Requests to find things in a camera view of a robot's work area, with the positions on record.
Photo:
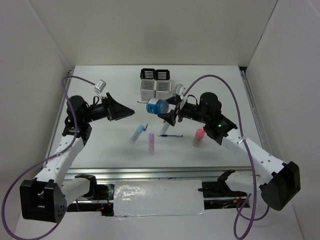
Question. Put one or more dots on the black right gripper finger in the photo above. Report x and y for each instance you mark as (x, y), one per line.
(169, 117)
(172, 100)

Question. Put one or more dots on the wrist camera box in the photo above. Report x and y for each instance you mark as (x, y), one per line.
(100, 86)
(180, 89)

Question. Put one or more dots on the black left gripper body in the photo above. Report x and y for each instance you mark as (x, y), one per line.
(106, 110)

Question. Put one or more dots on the black right slotted container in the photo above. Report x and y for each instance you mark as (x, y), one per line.
(162, 75)

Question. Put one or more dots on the black slotted container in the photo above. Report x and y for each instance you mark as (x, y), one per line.
(148, 74)
(162, 75)

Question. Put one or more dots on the green highlighter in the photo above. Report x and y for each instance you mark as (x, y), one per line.
(164, 128)

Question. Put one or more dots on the blue pen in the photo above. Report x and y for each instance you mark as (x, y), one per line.
(171, 135)

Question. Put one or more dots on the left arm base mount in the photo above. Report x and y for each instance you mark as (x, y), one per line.
(91, 196)

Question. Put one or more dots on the white right slotted container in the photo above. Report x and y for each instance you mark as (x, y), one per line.
(163, 89)

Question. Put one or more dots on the black left slotted container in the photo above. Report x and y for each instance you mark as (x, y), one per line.
(148, 74)

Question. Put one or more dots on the white slotted container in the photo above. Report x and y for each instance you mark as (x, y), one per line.
(147, 89)
(163, 89)

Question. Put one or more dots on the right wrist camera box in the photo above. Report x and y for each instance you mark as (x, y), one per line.
(180, 89)

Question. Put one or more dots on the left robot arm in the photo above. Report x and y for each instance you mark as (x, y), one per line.
(45, 197)

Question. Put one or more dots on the blue highlighter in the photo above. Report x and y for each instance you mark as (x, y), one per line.
(137, 133)

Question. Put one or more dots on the aluminium front rail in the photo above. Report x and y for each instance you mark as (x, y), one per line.
(153, 173)

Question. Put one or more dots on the white left slotted container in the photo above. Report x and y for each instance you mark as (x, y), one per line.
(147, 89)

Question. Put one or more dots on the purple highlighter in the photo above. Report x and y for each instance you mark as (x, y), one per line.
(151, 144)

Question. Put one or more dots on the blue glue jar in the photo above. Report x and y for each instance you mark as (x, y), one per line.
(157, 106)

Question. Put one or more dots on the white foil front panel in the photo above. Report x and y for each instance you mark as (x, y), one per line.
(158, 198)

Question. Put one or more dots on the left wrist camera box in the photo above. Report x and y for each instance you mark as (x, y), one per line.
(100, 86)

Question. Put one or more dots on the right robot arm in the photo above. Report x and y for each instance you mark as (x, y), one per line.
(281, 180)

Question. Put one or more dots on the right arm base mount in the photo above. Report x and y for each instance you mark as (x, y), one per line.
(218, 195)

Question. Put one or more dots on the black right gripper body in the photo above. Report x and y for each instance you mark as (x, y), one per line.
(182, 110)

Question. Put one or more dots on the pink capped bottle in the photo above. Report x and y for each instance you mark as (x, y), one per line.
(198, 137)

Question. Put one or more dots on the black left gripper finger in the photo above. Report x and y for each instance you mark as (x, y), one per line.
(123, 114)
(120, 103)

